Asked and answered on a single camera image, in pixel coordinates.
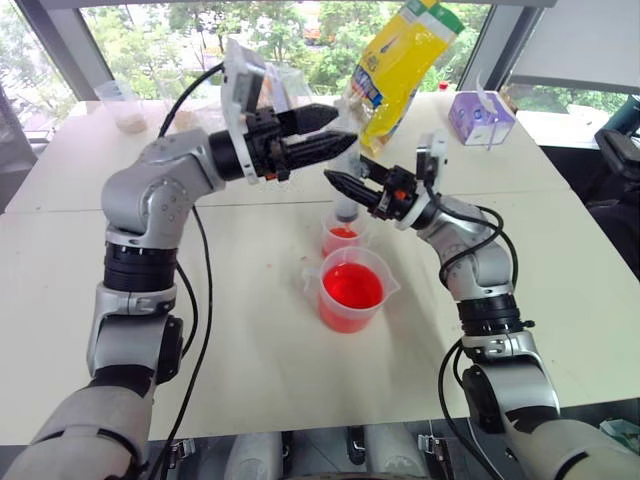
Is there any black office chair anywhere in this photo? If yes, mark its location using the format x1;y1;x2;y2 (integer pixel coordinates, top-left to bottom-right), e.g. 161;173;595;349
581;93;640;282

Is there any green crumpled packet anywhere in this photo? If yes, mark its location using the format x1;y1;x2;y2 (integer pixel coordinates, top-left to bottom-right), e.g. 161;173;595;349
598;418;640;454

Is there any clear plastic container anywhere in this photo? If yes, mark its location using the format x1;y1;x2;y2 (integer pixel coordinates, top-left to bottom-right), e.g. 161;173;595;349
263;63;315;122

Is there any yellow snack bag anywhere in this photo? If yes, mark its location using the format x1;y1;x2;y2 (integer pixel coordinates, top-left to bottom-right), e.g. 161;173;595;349
348;0;467;161

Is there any white roller window blind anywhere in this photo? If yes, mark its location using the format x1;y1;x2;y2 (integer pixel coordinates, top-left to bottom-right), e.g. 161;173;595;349
508;0;640;97

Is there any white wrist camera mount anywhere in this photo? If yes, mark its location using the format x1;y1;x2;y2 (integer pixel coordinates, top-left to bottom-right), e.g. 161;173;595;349
219;37;272;187
398;128;450;231

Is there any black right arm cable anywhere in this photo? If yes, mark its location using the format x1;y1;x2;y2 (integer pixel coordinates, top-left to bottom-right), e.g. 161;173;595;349
432;192;521;472

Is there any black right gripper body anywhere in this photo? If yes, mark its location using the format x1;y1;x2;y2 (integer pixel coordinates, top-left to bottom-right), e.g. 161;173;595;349
373;165;419;222

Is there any silver metal table clamp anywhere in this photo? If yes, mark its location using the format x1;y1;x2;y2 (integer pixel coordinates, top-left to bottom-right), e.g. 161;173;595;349
416;433;452;472
166;438;197;472

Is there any small measuring cup red liquid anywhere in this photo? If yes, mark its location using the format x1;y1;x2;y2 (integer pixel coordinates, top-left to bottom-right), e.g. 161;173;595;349
319;209;369;260

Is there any clear cup with beige residue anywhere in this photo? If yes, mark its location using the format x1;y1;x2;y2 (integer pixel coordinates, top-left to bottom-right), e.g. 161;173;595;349
93;79;149;134

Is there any purple tissue box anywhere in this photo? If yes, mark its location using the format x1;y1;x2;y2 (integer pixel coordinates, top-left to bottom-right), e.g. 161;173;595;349
446;88;517;150

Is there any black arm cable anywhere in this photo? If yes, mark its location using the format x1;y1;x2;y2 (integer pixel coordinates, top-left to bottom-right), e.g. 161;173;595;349
148;63;236;480
432;192;521;472

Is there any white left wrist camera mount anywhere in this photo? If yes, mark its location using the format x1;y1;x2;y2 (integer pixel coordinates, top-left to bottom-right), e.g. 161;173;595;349
219;37;272;187

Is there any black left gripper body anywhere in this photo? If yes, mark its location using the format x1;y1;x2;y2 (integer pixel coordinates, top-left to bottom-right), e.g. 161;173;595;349
243;106;294;183

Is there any large measuring cup red liquid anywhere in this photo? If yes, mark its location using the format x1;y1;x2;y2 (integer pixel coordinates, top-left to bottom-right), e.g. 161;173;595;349
300;246;402;334

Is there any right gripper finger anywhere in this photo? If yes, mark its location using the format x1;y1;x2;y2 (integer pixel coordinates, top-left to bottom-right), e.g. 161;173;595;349
323;169;385;216
359;155;390;186

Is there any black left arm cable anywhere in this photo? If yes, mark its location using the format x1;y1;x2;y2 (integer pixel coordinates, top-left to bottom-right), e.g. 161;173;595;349
148;63;236;480

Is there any grey rounded robot leg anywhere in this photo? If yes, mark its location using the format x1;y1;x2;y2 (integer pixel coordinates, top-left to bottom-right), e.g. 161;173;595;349
228;431;285;480

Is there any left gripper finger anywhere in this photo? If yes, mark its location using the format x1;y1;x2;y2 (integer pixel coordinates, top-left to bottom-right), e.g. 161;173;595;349
275;103;341;137
271;130;359;171

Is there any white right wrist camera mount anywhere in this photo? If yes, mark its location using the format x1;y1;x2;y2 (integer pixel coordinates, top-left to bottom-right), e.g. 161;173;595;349
398;128;450;231

